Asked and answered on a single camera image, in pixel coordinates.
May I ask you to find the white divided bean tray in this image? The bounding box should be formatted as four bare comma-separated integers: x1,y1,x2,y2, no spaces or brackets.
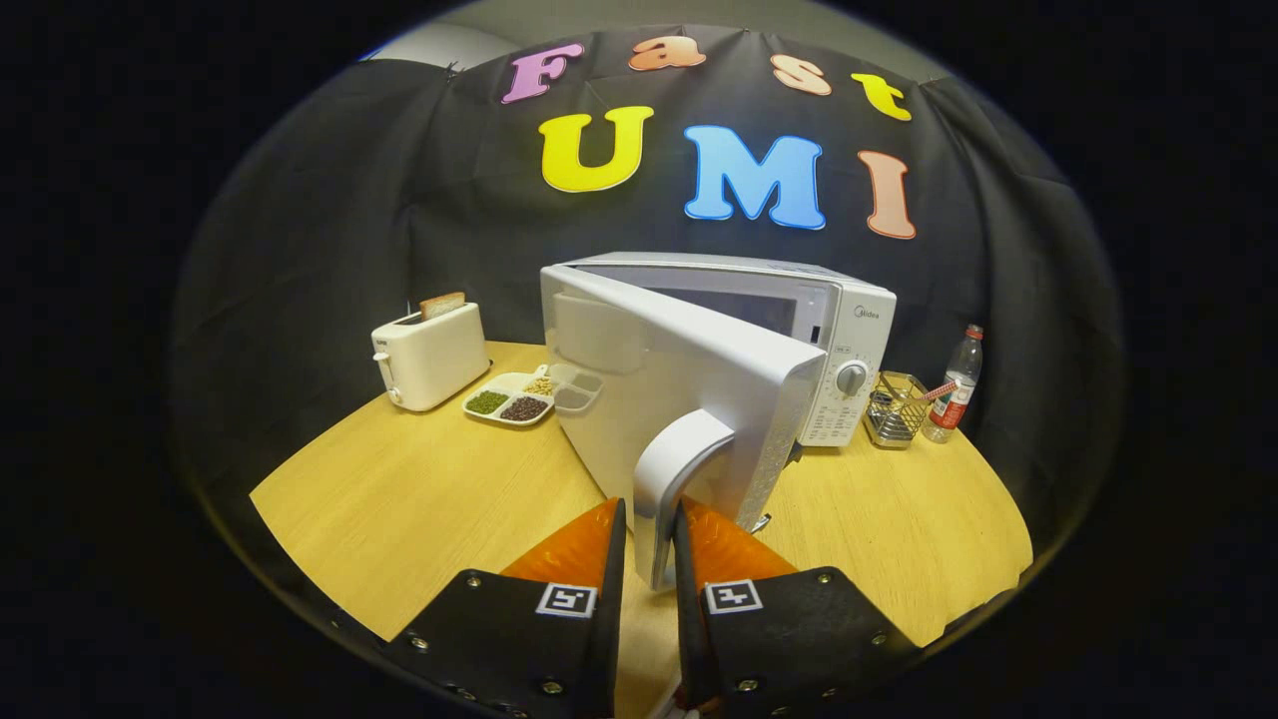
462,371,556,428

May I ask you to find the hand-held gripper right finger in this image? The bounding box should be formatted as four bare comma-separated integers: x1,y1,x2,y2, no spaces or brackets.
671,496,925,719

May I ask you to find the plastic bottle red label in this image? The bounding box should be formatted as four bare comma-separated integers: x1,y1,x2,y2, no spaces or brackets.
924,325,985,443

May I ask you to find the wire mesh basket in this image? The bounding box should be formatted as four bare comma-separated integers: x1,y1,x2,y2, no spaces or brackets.
864,371,932,450

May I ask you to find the white pop-up toaster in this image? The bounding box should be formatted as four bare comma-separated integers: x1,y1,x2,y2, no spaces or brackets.
370,302,492,412

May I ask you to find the black backdrop cloth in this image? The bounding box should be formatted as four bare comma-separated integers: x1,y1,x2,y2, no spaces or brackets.
170,25,1124,540

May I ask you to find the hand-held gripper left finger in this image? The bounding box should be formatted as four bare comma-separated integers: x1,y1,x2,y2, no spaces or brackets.
384,497,628,719

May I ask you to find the white toaster oven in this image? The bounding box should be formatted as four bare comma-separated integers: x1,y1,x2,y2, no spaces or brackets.
539,252,898,592

